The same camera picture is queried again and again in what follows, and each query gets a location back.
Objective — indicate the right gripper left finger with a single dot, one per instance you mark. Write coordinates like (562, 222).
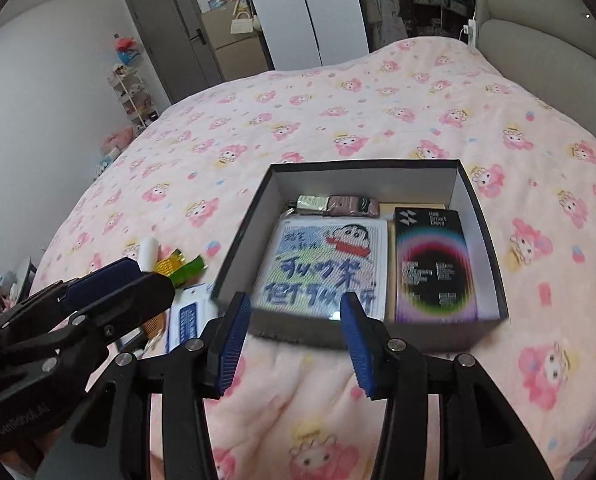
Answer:
(107, 437)

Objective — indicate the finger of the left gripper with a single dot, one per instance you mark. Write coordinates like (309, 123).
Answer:
(89, 332)
(45, 309)

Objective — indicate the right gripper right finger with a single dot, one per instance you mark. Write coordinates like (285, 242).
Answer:
(481, 436)

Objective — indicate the white lint roller refill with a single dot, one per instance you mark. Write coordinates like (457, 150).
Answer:
(148, 251)

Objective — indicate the black Smart Devil box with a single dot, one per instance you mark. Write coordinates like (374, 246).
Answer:
(433, 280)

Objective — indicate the cartoon bead art pack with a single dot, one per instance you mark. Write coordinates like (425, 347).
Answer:
(311, 263)

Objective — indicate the brown wooden comb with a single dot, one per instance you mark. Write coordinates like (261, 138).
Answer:
(155, 328)

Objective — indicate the green yellow snack wrapper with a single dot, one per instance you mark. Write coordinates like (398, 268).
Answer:
(179, 270)

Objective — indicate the white alcohol wipes pack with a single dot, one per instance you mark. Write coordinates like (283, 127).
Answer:
(191, 310)

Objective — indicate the pink cartoon print bedspread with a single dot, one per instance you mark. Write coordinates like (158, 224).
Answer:
(189, 178)

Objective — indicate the white shelf rack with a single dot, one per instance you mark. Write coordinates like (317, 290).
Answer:
(133, 96)

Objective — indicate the black Daphne shoe box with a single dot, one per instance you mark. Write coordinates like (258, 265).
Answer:
(441, 181)

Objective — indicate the beige drawer cabinet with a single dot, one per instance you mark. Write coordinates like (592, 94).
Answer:
(238, 56)

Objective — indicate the dark grey door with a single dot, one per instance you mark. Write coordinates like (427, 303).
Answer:
(177, 46)

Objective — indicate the white wardrobe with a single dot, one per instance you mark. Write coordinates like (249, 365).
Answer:
(303, 34)

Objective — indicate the grey upholstered headboard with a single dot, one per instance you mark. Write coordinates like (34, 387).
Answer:
(546, 46)

